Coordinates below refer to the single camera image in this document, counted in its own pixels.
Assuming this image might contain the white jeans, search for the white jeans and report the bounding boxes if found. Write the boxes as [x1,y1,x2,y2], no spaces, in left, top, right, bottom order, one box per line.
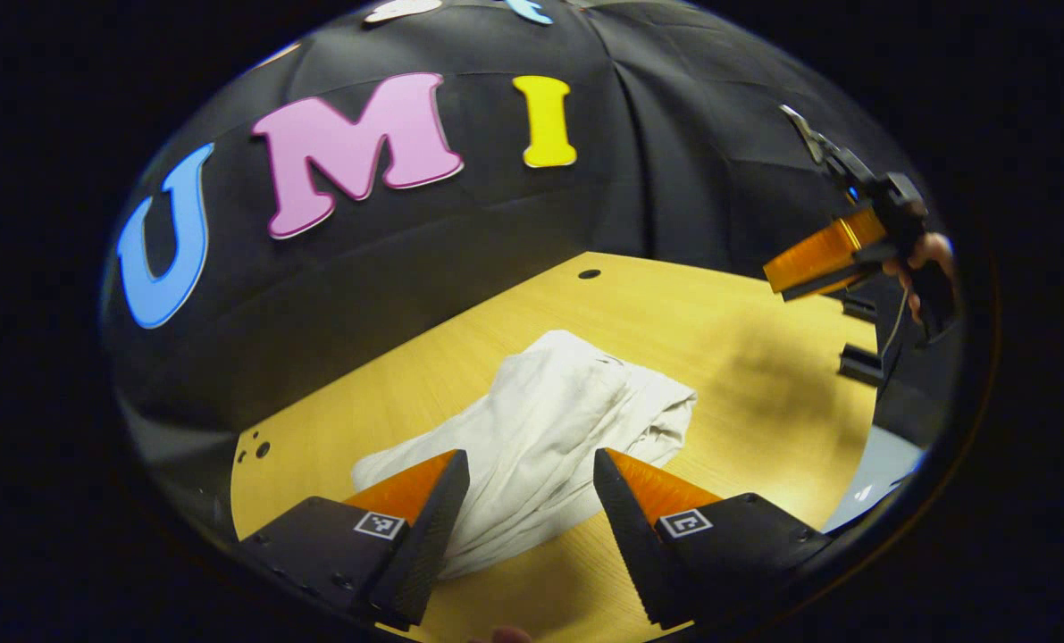
[351,329,699,581]

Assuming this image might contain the black backdrop cloth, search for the black backdrop cloth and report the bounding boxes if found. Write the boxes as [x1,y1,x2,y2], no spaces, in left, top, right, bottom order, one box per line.
[98,0,952,537]

